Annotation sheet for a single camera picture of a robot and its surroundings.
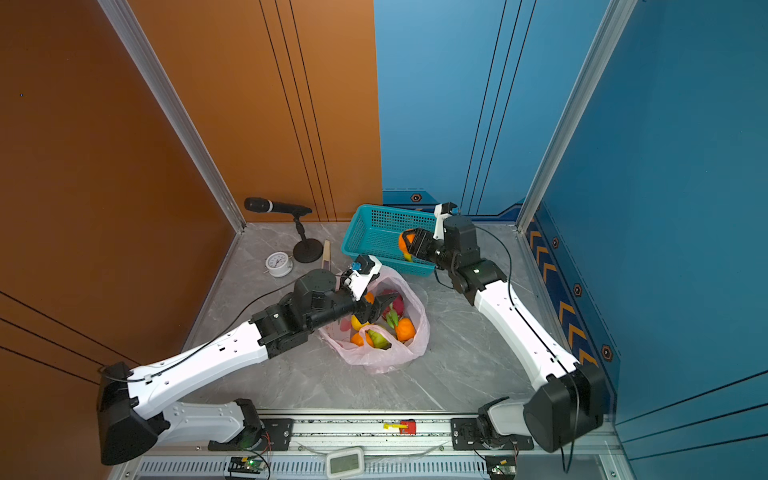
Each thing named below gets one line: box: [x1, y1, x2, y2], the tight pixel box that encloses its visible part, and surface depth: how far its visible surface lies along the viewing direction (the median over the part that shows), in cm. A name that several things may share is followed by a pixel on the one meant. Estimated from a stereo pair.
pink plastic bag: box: [318, 266, 431, 375], surface depth 79 cm
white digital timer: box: [326, 448, 364, 479], surface depth 69 cm
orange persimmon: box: [395, 318, 417, 343], surface depth 86 cm
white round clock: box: [263, 251, 294, 278], surface depth 107 cm
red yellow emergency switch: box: [383, 419, 417, 435], surface depth 75 cm
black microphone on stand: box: [244, 197, 323, 263], surface depth 97 cm
